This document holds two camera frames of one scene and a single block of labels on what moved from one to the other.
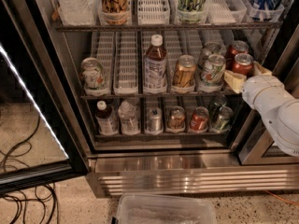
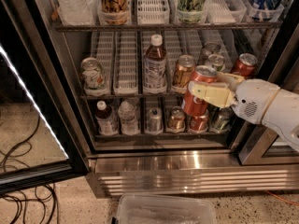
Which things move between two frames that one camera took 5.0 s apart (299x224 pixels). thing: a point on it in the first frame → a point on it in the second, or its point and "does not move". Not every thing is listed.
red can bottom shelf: (199, 119) does not move
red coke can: (239, 47) → (245, 65)
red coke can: (243, 63) → (192, 105)
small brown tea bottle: (107, 122) does not move
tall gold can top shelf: (114, 5) does not move
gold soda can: (184, 73) does not move
